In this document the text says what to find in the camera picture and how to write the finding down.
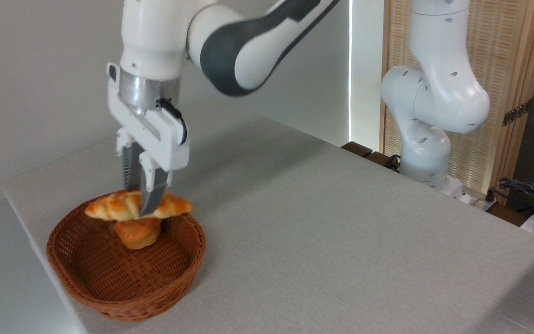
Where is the white power strip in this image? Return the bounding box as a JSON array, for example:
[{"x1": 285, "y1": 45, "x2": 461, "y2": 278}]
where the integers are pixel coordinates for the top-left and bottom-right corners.
[{"x1": 461, "y1": 193, "x2": 499, "y2": 212}]

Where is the round orange bread bun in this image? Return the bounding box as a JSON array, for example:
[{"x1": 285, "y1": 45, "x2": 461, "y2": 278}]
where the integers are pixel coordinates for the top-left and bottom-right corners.
[{"x1": 114, "y1": 218, "x2": 162, "y2": 250}]

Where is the bundle of dark cables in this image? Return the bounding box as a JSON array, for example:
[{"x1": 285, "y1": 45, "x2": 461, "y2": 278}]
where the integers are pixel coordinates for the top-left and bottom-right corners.
[{"x1": 498, "y1": 178, "x2": 534, "y2": 219}]

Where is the dark metal screen hinge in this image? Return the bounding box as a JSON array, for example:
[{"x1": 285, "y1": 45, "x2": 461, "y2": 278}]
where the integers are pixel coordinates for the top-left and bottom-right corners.
[{"x1": 502, "y1": 99, "x2": 533, "y2": 127}]

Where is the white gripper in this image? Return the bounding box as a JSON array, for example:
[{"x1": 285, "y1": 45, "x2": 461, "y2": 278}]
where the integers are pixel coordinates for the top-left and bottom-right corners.
[{"x1": 107, "y1": 63, "x2": 190, "y2": 216}]

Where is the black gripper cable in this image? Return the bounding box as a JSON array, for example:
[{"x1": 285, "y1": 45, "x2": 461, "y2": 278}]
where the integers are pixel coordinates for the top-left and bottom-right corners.
[{"x1": 158, "y1": 97, "x2": 188, "y2": 145}]

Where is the long braided bread loaf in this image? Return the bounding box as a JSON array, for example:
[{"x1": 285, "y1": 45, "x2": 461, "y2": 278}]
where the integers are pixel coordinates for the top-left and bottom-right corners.
[{"x1": 84, "y1": 189, "x2": 193, "y2": 221}]

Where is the brown wicker basket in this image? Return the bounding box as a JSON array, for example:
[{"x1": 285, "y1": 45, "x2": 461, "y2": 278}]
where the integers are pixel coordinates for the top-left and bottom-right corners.
[{"x1": 46, "y1": 197, "x2": 206, "y2": 322}]

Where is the grey tablecloth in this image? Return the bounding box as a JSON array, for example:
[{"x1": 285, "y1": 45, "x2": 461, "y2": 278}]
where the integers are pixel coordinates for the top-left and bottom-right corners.
[{"x1": 2, "y1": 100, "x2": 534, "y2": 334}]

